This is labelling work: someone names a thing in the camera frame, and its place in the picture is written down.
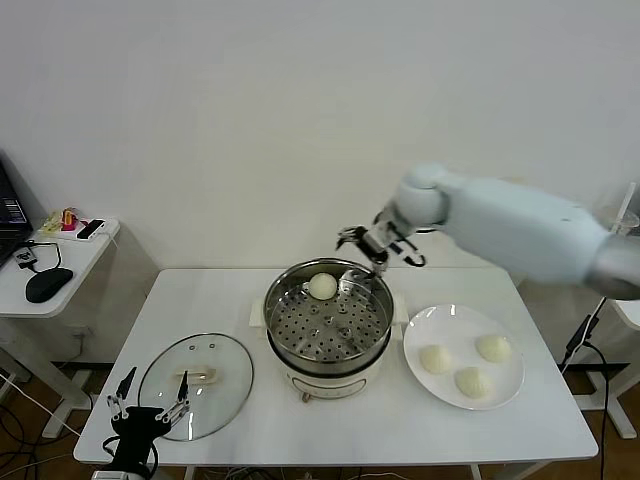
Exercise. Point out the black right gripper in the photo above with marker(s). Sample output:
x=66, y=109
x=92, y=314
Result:
x=382, y=235

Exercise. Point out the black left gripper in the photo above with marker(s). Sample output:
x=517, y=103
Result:
x=137, y=425

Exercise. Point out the white steamed baozi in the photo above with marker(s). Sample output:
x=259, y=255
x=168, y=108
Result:
x=493, y=347
x=322, y=286
x=472, y=382
x=435, y=359

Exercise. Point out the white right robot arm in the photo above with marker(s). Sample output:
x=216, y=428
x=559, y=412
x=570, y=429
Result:
x=510, y=225

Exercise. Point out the perforated stainless steamer basket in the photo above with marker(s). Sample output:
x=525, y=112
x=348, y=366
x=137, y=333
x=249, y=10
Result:
x=300, y=320

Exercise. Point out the white round plate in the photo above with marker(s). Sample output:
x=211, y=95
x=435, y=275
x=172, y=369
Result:
x=450, y=330

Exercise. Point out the cream electric cooker pot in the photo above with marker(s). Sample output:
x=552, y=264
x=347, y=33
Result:
x=327, y=387

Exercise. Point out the white side table with laptop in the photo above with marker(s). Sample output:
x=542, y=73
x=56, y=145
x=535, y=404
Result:
x=80, y=260

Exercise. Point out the black computer mouse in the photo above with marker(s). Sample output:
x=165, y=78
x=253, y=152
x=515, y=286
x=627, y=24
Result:
x=49, y=284

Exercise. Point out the white device with black face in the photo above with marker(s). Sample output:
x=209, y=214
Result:
x=91, y=229

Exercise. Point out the pink and orange small item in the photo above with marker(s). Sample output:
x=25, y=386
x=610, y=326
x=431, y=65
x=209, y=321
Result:
x=68, y=220

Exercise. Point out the yellow snack packet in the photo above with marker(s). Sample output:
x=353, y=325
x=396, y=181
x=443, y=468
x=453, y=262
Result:
x=51, y=225

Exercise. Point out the black laptop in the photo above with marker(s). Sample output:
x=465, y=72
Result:
x=10, y=235

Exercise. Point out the clear plastic drink cup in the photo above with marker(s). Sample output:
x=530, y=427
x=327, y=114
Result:
x=625, y=220

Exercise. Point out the white drinking straw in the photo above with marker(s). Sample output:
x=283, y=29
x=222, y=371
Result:
x=629, y=200

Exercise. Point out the white side table with cup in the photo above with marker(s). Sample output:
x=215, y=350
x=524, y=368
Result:
x=627, y=312

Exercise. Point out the white wall socket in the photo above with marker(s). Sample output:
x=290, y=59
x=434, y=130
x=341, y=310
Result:
x=80, y=333

